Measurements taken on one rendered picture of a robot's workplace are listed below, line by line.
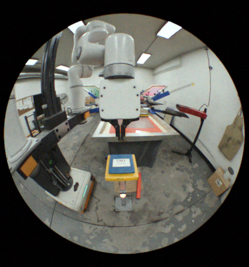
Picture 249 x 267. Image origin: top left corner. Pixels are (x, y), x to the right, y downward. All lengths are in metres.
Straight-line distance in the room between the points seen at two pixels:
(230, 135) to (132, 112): 2.05
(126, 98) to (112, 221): 1.25
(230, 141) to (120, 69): 2.12
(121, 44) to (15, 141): 0.36
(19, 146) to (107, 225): 1.17
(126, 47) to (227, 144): 2.14
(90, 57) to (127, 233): 1.41
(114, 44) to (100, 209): 1.38
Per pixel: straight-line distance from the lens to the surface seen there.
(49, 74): 0.43
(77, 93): 0.53
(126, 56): 0.20
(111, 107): 0.19
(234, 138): 2.08
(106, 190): 1.32
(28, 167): 0.31
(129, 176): 0.31
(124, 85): 0.18
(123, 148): 0.62
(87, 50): 0.24
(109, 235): 1.27
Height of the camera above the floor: 1.23
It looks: 30 degrees down
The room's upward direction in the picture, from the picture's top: straight up
